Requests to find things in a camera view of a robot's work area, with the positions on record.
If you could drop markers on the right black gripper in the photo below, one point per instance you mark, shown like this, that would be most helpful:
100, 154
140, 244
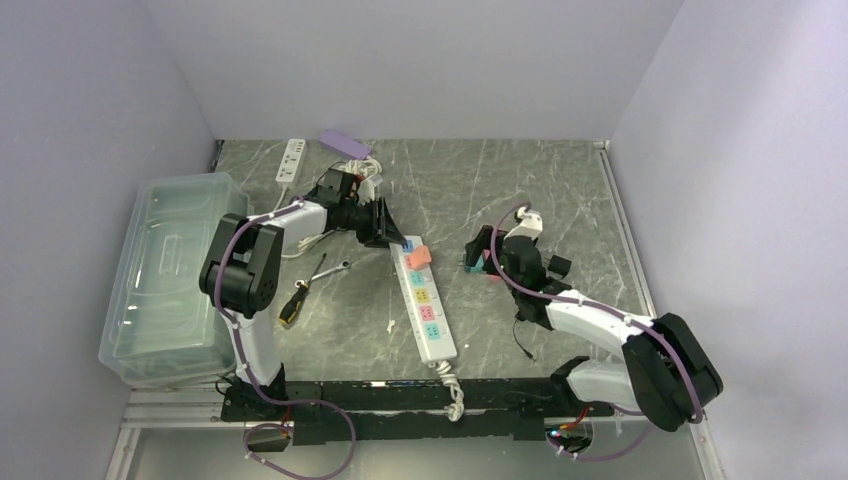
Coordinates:
474, 248

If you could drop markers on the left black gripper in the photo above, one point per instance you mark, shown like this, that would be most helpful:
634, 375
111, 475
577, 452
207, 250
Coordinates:
385, 223

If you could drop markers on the teal plug adapter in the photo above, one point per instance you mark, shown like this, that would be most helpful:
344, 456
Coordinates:
476, 268

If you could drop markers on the orange plug adapter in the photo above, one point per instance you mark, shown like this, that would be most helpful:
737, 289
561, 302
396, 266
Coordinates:
419, 258

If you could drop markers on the white long power strip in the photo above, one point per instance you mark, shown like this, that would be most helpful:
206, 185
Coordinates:
425, 311

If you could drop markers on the black power adapter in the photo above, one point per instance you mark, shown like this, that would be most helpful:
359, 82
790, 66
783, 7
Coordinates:
559, 265

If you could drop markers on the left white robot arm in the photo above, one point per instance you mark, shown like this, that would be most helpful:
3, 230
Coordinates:
241, 270

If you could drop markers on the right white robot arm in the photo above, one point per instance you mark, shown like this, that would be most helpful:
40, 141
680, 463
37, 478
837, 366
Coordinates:
660, 370

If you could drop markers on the silver ratchet wrench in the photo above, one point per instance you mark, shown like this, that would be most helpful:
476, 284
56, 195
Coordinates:
344, 265

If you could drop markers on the purple flat box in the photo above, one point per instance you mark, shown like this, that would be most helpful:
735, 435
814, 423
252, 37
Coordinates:
343, 145

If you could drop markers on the small white power strip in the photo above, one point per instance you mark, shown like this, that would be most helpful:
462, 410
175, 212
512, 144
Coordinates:
291, 161

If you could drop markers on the black yellow screwdriver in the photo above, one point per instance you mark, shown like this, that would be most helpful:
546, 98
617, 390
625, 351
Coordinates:
292, 307

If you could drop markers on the clear plastic storage bin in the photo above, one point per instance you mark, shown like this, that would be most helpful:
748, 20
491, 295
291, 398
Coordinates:
160, 329

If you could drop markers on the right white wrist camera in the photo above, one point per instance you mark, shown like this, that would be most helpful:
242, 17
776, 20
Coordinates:
529, 224

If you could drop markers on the black base frame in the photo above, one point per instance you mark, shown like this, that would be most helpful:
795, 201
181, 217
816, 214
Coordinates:
324, 411

